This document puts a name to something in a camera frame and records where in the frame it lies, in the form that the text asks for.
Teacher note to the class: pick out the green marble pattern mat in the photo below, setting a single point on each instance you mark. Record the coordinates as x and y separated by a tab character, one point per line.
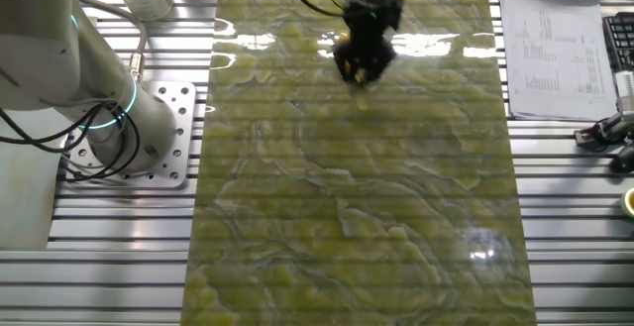
347	192

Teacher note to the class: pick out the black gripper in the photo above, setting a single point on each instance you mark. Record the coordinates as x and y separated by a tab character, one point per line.
371	19

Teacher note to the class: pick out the printed paper sheet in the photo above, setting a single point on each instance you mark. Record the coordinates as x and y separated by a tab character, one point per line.
555	53

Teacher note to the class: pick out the green tape roll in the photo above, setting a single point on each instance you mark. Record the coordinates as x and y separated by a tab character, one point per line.
630	202

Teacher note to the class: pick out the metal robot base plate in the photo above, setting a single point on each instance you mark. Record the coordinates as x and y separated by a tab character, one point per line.
173	133

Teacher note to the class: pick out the white ribbed adapter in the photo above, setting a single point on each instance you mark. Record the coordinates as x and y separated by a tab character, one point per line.
625	90

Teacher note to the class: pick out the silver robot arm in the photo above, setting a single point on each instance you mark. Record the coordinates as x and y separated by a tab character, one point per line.
49	43

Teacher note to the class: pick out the black clamp tool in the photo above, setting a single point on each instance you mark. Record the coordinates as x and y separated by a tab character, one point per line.
614	125

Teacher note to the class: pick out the black keyboard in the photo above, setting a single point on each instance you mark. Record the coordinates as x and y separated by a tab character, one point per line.
621	38

